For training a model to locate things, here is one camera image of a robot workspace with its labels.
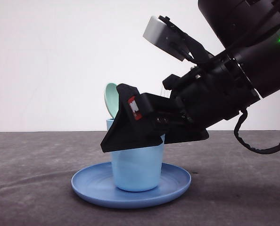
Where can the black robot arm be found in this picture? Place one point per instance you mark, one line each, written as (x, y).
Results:
(250, 33)

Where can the blue plastic plate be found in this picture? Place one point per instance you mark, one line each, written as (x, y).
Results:
(95, 185)

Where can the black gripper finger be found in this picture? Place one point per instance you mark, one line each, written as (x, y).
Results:
(141, 120)
(185, 133)

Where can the light blue plastic cup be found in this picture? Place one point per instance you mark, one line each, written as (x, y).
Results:
(137, 170)

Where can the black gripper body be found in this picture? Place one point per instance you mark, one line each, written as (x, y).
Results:
(209, 93)

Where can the mint green plastic spoon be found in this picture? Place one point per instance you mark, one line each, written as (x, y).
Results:
(111, 98)

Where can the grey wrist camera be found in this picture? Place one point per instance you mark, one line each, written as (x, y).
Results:
(165, 35)

